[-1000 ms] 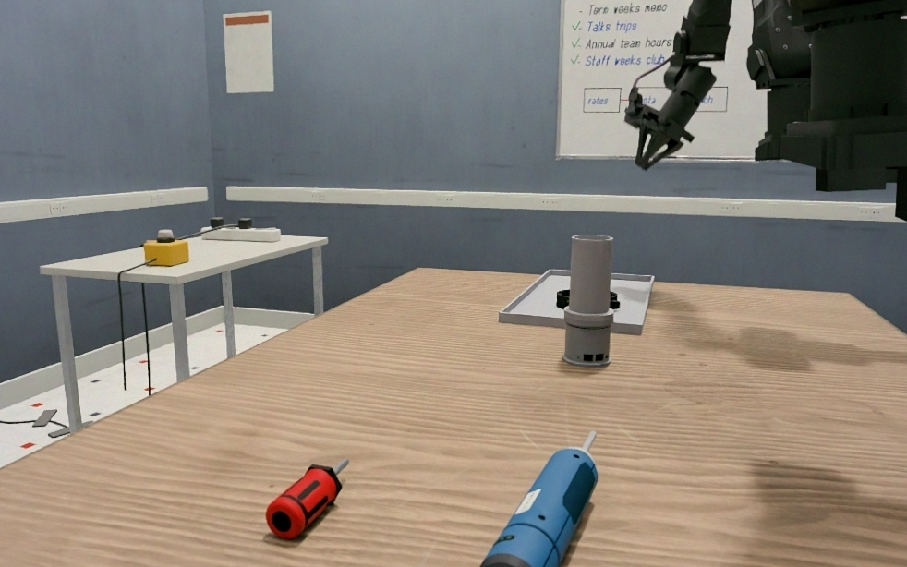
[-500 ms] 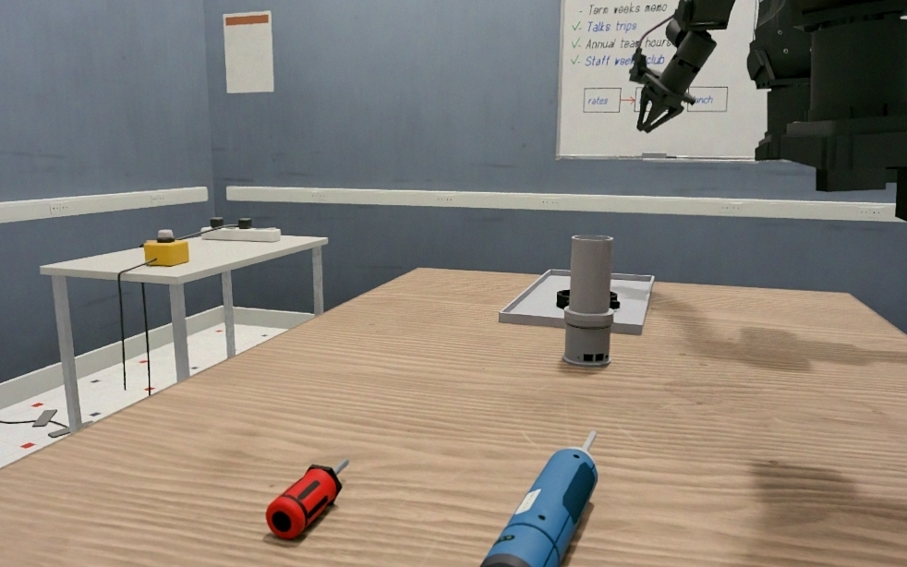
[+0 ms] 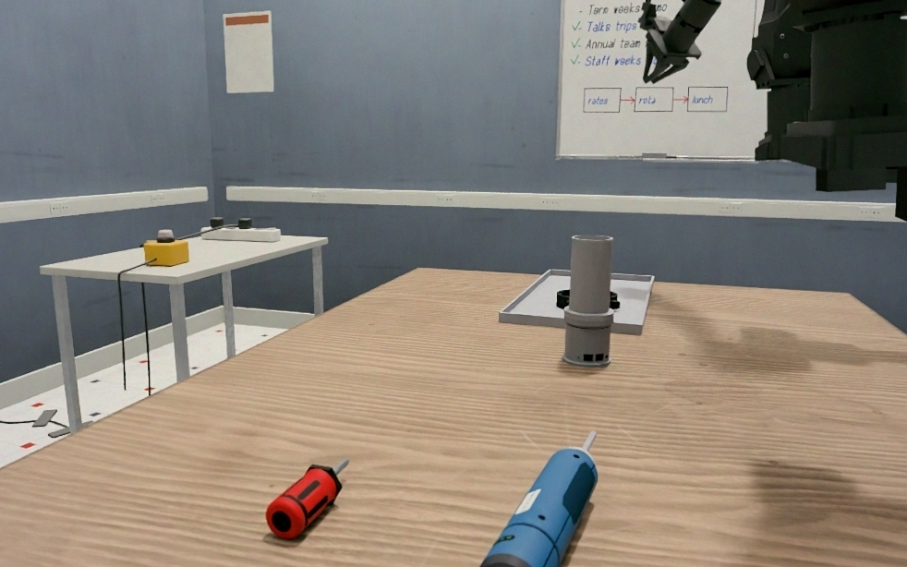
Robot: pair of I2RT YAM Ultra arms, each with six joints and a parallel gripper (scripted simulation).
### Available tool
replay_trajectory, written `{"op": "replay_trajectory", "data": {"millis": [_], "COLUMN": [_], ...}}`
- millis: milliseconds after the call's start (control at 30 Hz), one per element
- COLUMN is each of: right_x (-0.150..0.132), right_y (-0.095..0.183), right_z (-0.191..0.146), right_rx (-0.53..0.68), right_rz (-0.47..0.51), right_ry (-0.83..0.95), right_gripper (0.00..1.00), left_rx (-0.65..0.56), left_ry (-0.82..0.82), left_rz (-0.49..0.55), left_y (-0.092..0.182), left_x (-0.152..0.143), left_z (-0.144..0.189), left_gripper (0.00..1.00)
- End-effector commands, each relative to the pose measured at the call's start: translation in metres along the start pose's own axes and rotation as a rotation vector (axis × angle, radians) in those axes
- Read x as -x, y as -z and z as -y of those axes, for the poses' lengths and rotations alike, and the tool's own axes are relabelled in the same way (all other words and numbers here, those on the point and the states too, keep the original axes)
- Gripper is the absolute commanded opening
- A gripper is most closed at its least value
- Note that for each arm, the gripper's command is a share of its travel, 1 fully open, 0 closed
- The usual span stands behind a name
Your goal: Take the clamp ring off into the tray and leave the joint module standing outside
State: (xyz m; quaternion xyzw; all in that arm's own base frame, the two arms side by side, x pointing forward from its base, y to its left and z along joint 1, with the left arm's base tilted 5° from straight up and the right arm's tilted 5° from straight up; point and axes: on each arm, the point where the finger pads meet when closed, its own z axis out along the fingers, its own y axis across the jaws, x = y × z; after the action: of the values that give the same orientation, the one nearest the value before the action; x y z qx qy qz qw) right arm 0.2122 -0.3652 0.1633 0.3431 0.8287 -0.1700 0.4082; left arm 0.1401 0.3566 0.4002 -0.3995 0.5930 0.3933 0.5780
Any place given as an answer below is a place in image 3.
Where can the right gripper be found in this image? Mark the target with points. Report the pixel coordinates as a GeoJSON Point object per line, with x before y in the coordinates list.
{"type": "Point", "coordinates": [674, 41]}

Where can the black clamp ring half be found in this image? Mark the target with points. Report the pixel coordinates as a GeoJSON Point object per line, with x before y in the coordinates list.
{"type": "Point", "coordinates": [563, 299]}

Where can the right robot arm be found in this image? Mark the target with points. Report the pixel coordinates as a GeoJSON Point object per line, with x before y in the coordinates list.
{"type": "Point", "coordinates": [779, 60]}

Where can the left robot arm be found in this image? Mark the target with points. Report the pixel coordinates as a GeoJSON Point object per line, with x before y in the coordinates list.
{"type": "Point", "coordinates": [858, 66]}

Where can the red stubby screwdriver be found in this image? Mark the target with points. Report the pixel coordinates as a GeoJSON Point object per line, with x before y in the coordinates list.
{"type": "Point", "coordinates": [290, 513]}

